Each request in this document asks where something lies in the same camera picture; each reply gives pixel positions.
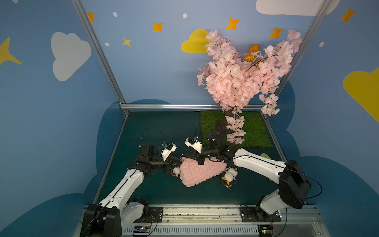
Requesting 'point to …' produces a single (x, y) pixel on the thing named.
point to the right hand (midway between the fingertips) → (188, 152)
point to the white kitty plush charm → (175, 172)
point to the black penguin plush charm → (228, 177)
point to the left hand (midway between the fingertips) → (180, 160)
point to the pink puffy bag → (192, 173)
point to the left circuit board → (141, 229)
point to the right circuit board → (265, 230)
